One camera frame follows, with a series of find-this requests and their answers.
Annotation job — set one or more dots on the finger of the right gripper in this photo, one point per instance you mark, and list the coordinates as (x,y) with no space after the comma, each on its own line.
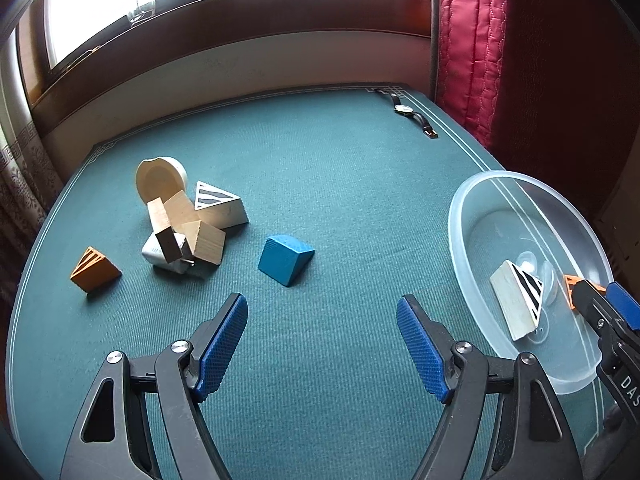
(570,282)
(625,304)

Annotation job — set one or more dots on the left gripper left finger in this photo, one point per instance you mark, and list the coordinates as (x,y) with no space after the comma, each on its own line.
(112,439)

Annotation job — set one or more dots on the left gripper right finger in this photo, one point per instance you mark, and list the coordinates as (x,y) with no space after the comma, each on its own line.
(531,437)

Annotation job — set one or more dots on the white striped triangle block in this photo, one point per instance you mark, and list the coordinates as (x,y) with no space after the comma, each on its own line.
(519,296)
(217,207)

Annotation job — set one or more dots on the clear plastic bowl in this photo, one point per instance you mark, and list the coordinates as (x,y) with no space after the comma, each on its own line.
(515,243)

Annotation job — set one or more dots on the natural wooden rectangular block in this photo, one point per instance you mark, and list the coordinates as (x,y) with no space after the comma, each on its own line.
(170,245)

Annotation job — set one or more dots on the natural wooden cube block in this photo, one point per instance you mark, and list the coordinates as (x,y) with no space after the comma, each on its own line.
(206,242)

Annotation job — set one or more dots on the orange striped triangle block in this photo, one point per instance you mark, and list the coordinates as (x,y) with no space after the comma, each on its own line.
(94,270)

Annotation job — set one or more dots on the blue wooden wedge block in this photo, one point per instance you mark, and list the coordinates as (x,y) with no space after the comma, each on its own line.
(284,257)

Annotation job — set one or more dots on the small natural wooden block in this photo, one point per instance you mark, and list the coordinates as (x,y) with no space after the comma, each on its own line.
(180,210)

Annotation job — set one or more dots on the cream round wooden block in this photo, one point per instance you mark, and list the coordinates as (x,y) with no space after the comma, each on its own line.
(160,177)

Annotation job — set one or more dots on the red quilted curtain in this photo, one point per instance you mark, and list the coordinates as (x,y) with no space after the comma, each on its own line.
(549,87)

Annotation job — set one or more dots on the black wrist watch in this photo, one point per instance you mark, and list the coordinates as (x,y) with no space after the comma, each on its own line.
(408,112)

